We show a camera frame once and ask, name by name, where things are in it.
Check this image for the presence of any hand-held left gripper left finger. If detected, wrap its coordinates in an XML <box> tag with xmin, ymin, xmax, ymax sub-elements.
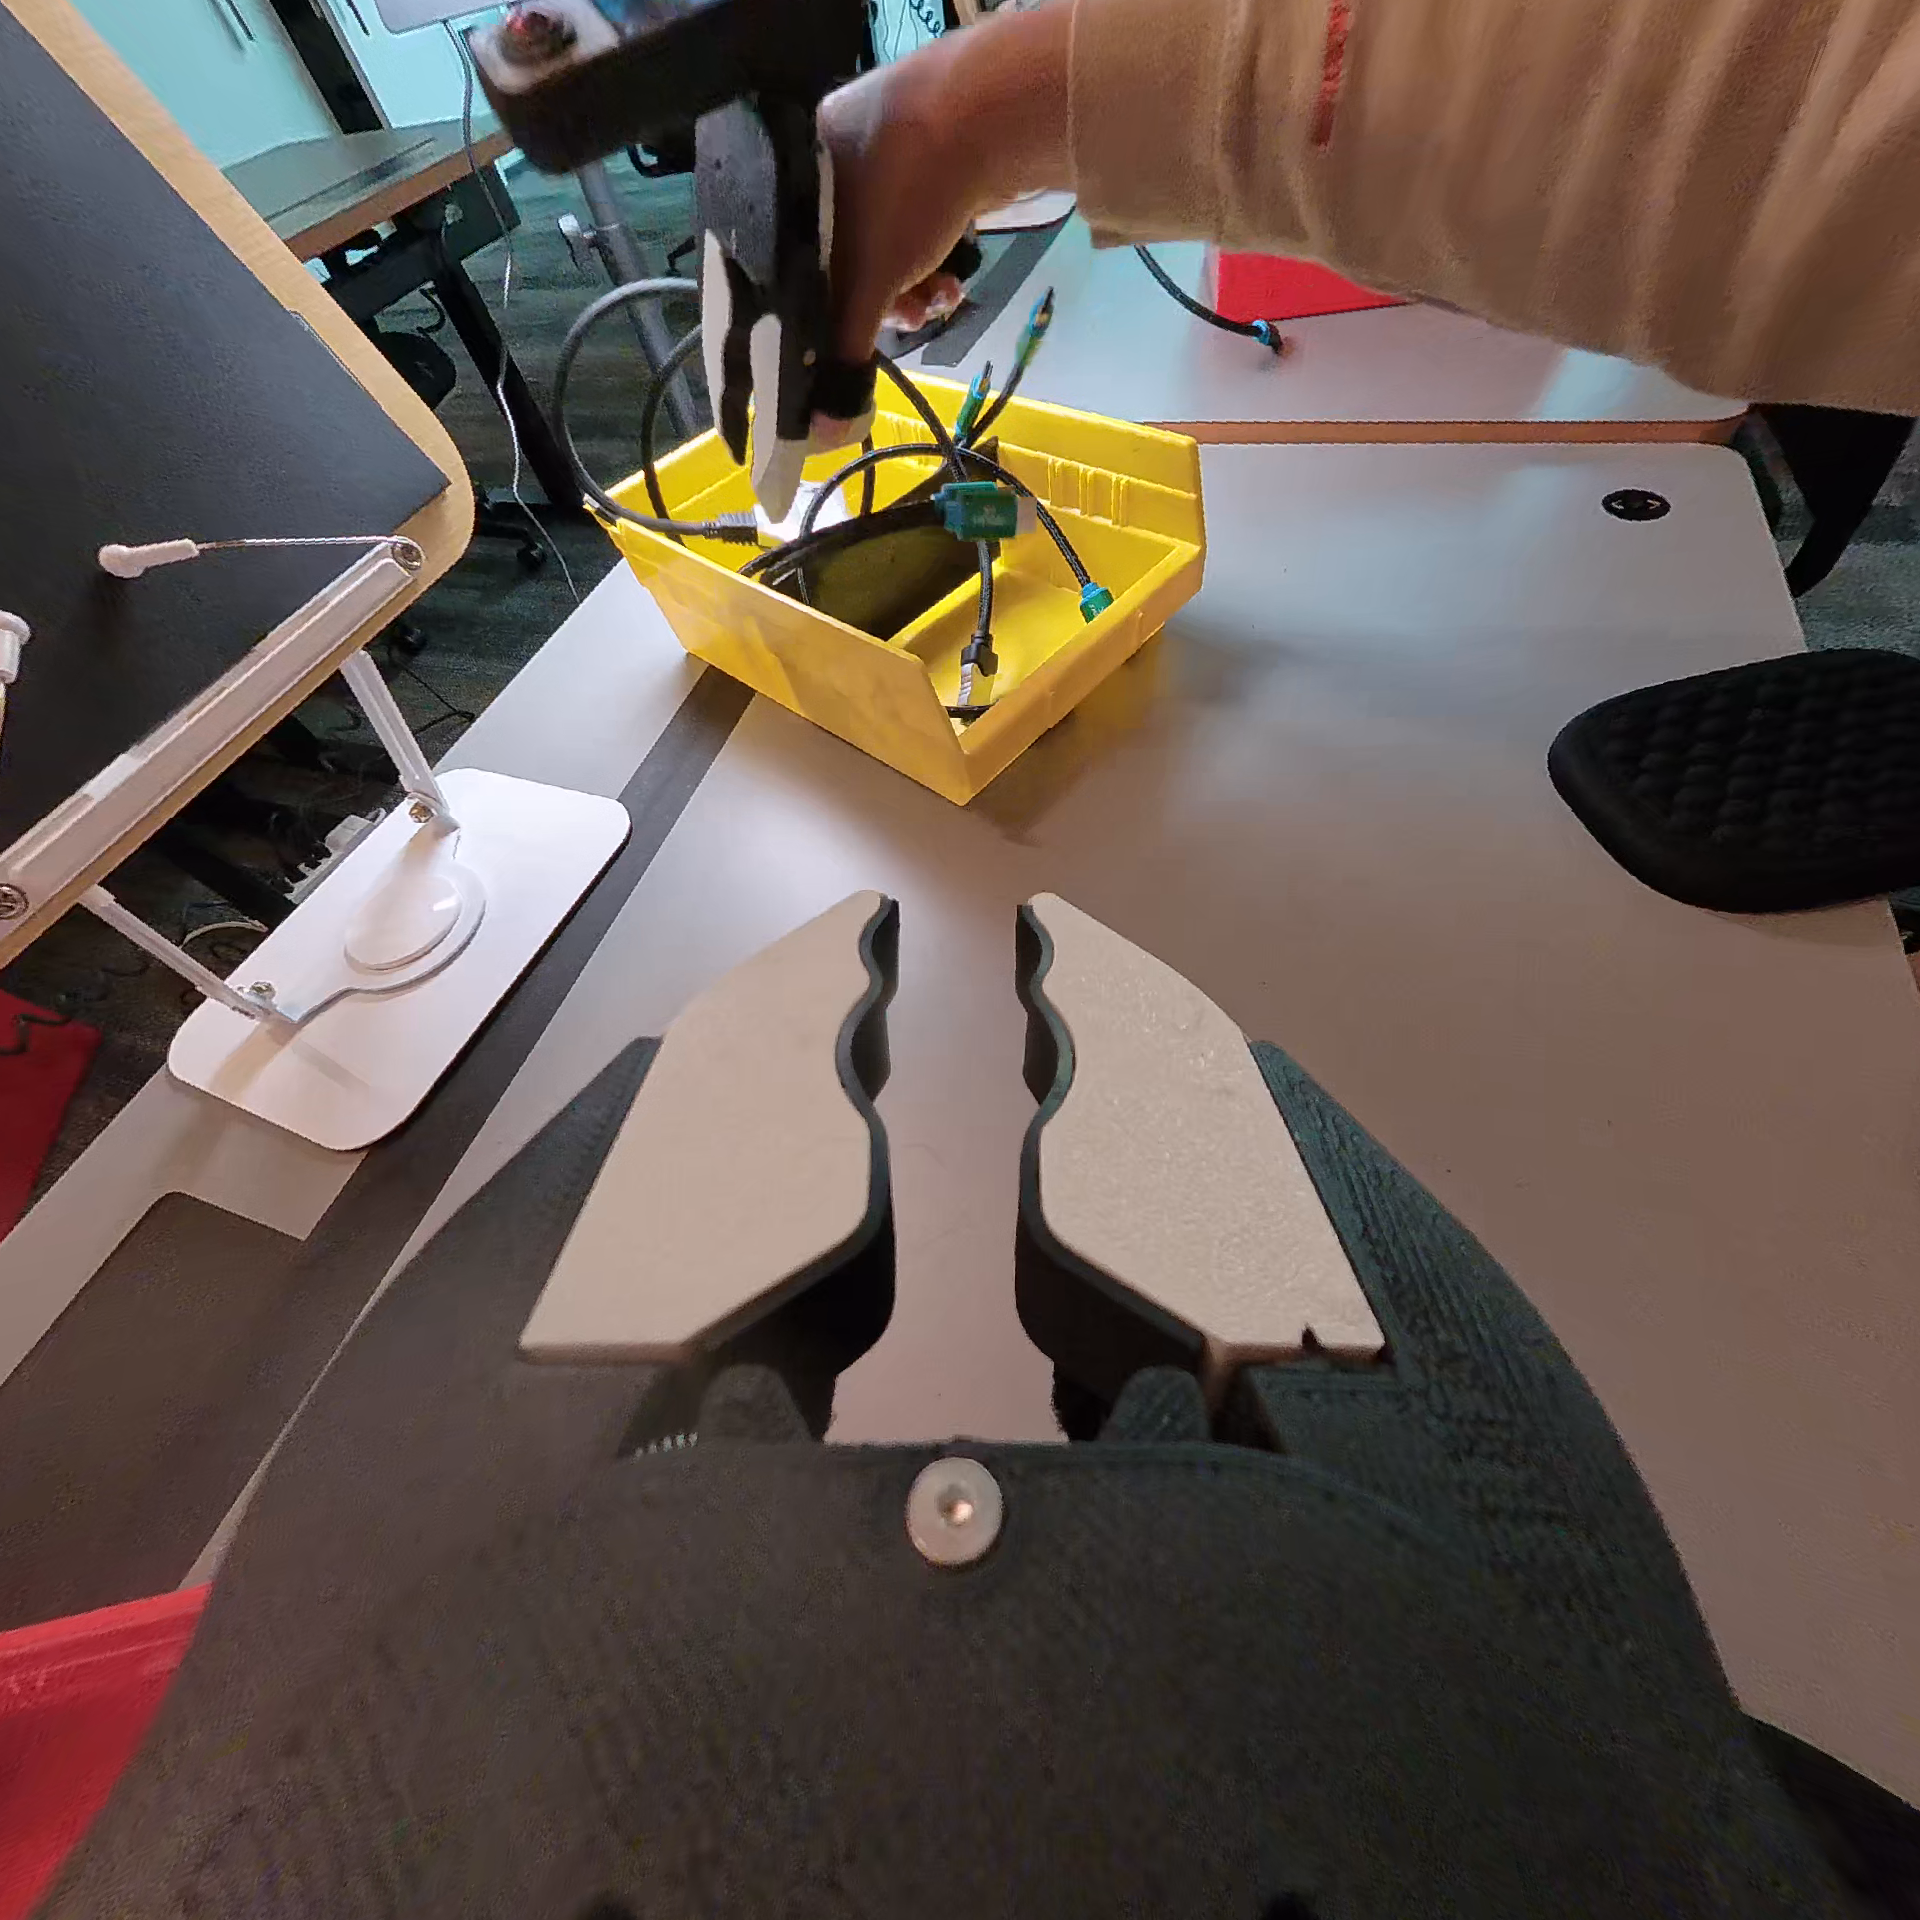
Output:
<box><xmin>516</xmin><ymin>889</ymin><xmax>903</xmax><ymax>1418</ymax></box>

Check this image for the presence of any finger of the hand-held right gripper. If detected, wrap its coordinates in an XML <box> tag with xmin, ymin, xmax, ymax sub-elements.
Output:
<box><xmin>701</xmin><ymin>228</ymin><xmax>766</xmax><ymax>466</ymax></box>
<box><xmin>742</xmin><ymin>297</ymin><xmax>821</xmax><ymax>517</ymax></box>

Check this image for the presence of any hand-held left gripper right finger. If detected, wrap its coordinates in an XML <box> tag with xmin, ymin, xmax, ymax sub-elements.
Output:
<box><xmin>1016</xmin><ymin>892</ymin><xmax>1389</xmax><ymax>1418</ymax></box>

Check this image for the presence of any yellow plastic bin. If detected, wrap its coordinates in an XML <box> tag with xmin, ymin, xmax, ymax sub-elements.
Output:
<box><xmin>584</xmin><ymin>368</ymin><xmax>1206</xmax><ymax>806</ymax></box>

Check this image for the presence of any person's right forearm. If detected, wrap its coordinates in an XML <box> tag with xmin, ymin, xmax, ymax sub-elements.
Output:
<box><xmin>1062</xmin><ymin>0</ymin><xmax>1920</xmax><ymax>425</ymax></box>

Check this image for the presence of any person's right hand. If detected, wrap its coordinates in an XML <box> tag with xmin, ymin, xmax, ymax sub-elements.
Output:
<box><xmin>816</xmin><ymin>0</ymin><xmax>1085</xmax><ymax>369</ymax></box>

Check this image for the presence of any black bin divider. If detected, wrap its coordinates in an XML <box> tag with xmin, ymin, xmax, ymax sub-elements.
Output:
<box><xmin>779</xmin><ymin>500</ymin><xmax>1000</xmax><ymax>639</ymax></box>

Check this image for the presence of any wooden desk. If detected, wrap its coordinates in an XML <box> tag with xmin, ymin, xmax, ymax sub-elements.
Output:
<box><xmin>222</xmin><ymin>120</ymin><xmax>588</xmax><ymax>512</ymax></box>

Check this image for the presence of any white power strip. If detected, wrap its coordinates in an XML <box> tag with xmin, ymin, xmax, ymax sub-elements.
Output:
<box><xmin>285</xmin><ymin>812</ymin><xmax>389</xmax><ymax>902</ymax></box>

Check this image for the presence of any black board with wooden rim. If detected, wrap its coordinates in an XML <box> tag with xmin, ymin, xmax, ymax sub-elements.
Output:
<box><xmin>0</xmin><ymin>0</ymin><xmax>479</xmax><ymax>971</ymax></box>

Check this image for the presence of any black chair armrest pad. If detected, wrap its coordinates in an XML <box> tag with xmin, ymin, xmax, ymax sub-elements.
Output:
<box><xmin>1548</xmin><ymin>647</ymin><xmax>1920</xmax><ymax>918</ymax></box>

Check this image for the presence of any red floor bag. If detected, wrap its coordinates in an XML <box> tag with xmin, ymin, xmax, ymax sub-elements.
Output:
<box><xmin>0</xmin><ymin>990</ymin><xmax>104</xmax><ymax>1237</ymax></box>

